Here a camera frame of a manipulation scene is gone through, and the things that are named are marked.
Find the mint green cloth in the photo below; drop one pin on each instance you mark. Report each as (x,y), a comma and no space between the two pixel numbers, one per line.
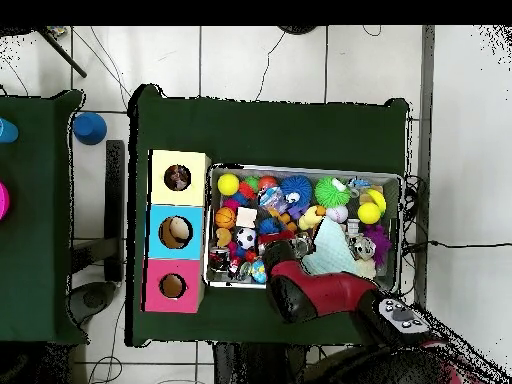
(330,252)

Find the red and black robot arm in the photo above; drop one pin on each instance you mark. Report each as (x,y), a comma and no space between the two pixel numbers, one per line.
(336,292)

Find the wooden box with three holes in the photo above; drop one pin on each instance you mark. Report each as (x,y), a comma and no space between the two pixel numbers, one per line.
(176,232)

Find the shallow clear mesh bin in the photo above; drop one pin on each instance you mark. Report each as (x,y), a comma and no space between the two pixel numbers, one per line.
(392,276)

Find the plain wooden block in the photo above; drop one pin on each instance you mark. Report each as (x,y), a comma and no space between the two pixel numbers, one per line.
(246,217)

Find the blue spiky rubber ball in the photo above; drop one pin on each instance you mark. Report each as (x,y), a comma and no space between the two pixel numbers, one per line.
(269,226)

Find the small soccer ball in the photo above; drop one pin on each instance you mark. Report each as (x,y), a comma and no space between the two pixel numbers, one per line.
(246,238)

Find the small basketball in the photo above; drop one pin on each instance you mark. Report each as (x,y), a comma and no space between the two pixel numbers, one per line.
(226,218)

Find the orange ball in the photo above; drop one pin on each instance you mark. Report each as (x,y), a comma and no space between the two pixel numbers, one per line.
(268,182)

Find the yellow ball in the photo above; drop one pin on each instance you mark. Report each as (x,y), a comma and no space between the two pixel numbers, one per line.
(228,184)
(369,213)

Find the globe print ball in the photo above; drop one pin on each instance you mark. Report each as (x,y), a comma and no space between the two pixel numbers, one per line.
(258,273)

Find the green fuzzy toy with eyes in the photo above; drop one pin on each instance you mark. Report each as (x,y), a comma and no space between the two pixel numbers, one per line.
(332,192)

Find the small baseball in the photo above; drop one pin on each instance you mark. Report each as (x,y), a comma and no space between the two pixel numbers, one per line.
(337,214)

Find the dark green table cloth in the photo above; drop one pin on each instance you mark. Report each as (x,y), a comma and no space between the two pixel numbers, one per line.
(36,240)
(264,128)

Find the purple spiky toy with eyes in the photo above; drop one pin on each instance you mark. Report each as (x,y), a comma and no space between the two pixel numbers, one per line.
(379,238)

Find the person's foot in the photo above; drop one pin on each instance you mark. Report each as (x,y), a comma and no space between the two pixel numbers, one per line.
(298,29)

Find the pink round object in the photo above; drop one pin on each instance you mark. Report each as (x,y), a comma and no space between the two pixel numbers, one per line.
(3,200)

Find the light blue cup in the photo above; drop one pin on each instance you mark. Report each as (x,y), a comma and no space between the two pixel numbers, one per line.
(6,130)

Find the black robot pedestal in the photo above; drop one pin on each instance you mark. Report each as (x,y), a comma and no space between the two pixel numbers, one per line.
(248,366)

